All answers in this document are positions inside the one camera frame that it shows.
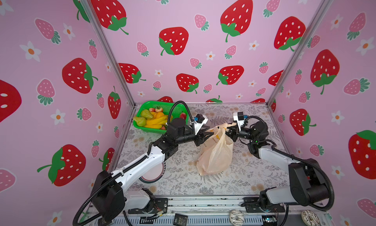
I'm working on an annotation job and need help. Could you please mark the banana print plastic bag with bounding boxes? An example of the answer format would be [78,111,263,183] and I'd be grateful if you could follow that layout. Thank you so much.
[196,123,235,176]

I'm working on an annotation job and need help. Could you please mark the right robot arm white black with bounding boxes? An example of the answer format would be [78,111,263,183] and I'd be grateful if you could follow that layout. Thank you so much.
[226,121,335,211]

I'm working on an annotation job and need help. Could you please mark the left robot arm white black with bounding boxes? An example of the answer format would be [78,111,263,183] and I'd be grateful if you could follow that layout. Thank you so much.
[91,114,213,226]

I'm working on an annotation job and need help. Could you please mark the yellow fake banana bunch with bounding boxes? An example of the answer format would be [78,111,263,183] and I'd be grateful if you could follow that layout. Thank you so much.
[145,116,167,130]

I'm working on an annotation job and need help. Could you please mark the green fake pear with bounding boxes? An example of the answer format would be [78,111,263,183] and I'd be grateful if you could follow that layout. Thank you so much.
[140,109,154,119]

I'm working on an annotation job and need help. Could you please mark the green plastic fruit basket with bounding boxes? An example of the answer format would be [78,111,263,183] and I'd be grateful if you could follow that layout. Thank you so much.
[133,101,189,134]

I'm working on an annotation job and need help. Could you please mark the round white plate dark rim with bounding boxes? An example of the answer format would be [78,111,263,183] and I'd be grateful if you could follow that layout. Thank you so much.
[139,162,166,184]

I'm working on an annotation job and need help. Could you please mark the white sprinkled donut centre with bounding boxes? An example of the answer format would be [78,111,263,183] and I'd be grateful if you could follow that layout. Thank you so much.
[229,209,244,226]

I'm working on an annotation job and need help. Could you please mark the white sprinkled donut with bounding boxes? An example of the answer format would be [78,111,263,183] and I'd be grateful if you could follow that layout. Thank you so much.
[301,210,321,226]
[229,209,244,226]

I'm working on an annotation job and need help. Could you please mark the black square tag centre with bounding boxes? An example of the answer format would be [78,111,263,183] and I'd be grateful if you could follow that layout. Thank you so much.
[173,213,188,226]

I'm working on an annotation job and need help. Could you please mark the white sprinkled donut right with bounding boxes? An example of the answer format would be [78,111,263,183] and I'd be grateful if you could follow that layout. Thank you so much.
[301,210,321,226]

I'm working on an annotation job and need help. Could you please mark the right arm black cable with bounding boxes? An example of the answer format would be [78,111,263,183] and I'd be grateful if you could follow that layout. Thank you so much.
[239,115,335,212]

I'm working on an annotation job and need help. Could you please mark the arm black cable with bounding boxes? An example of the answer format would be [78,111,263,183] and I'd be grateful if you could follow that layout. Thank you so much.
[239,115,335,212]
[72,100,194,226]

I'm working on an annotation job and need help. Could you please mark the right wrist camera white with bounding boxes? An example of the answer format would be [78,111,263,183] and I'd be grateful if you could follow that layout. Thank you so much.
[233,112,247,131]

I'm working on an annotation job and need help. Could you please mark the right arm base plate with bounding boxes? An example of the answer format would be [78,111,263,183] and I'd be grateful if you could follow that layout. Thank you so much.
[240,197,286,213]

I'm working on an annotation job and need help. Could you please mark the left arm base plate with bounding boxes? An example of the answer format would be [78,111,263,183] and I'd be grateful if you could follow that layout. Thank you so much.
[127,198,168,214]

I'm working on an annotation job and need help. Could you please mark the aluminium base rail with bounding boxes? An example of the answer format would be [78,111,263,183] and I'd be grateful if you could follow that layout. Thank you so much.
[83,195,331,226]

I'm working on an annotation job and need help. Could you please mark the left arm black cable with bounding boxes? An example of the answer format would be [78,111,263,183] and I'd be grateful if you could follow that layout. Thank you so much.
[72,100,194,226]

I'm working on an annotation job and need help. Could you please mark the aluminium frame post right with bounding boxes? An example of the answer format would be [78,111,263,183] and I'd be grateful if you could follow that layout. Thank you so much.
[266,0,334,108]

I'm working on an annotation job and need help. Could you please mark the aluminium frame post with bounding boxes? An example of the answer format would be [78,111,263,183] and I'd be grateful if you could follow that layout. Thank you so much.
[81,0,136,108]
[266,0,334,108]

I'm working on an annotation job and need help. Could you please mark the aluminium frame post left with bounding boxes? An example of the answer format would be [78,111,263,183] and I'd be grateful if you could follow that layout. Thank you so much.
[81,0,136,108]

